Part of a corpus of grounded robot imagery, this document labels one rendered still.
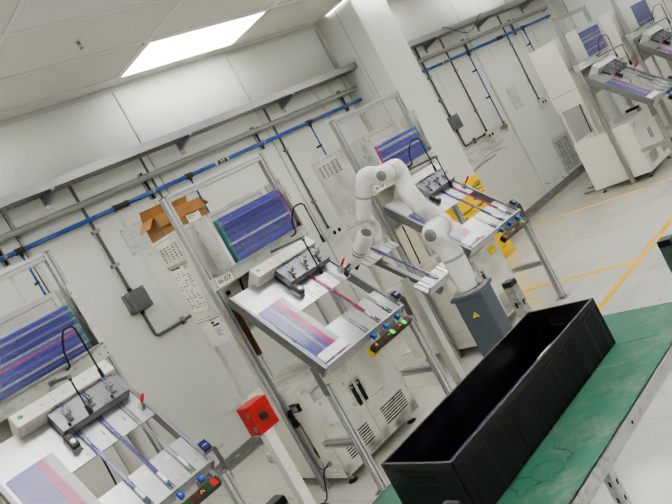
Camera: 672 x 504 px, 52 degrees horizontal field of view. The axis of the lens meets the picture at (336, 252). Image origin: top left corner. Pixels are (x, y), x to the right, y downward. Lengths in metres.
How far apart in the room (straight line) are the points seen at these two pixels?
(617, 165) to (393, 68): 2.63
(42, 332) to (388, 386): 1.98
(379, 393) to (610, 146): 4.53
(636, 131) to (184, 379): 5.12
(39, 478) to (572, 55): 6.29
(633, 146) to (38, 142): 5.62
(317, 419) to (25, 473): 1.50
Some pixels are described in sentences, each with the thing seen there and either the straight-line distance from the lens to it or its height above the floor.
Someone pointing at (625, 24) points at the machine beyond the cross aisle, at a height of 1.50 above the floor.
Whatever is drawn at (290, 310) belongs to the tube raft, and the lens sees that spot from 3.81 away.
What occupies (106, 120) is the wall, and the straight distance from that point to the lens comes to 5.63.
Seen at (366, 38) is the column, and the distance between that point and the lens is 6.92.
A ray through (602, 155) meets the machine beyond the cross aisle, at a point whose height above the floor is 0.40.
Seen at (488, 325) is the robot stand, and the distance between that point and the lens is 3.62.
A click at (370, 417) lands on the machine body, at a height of 0.23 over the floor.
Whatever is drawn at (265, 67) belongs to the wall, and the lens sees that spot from 6.62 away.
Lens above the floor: 1.54
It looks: 5 degrees down
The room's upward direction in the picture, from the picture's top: 29 degrees counter-clockwise
